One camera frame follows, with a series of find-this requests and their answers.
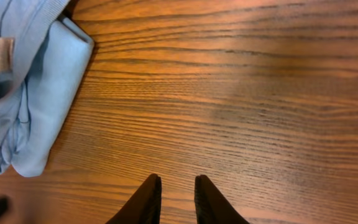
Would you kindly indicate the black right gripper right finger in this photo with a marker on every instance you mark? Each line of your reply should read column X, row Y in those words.
column 211, row 205

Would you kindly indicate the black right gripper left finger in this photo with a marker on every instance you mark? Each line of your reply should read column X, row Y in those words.
column 144, row 206

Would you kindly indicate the light blue printed t-shirt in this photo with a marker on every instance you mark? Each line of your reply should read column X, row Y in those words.
column 43, row 57

